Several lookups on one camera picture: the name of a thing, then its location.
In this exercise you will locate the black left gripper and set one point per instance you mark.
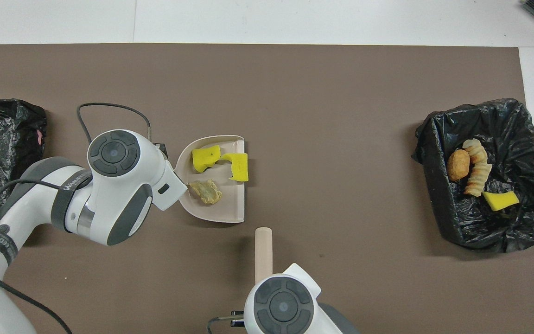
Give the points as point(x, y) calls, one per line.
point(161, 150)

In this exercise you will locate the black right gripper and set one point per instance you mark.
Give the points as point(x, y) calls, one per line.
point(238, 319)

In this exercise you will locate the yellow sponge piece dark dot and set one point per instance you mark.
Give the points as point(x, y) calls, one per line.
point(204, 158)

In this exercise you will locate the pale lumpy pastry toy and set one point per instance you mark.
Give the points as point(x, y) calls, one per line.
point(206, 192)

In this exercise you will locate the beige hand brush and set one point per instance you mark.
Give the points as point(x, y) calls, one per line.
point(263, 255)

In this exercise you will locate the yellow notched sponge piece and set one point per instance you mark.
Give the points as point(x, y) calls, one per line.
point(239, 167)

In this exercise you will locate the beige plastic dustpan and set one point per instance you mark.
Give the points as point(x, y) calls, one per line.
point(230, 204)

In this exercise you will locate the brown round bun toy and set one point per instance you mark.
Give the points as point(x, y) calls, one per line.
point(458, 165)

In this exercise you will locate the orange striped croissant toy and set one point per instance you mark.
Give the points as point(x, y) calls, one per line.
point(478, 180)

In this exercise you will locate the yellow wedge sponge piece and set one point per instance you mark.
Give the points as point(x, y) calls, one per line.
point(500, 200)

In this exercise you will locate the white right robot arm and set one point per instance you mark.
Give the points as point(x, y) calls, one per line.
point(283, 306)

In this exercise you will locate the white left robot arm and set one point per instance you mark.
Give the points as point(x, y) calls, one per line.
point(114, 153)

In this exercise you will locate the black bag lined bin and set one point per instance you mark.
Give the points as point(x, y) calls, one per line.
point(531, 222)

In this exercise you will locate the brown table mat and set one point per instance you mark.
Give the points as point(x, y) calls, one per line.
point(341, 74)

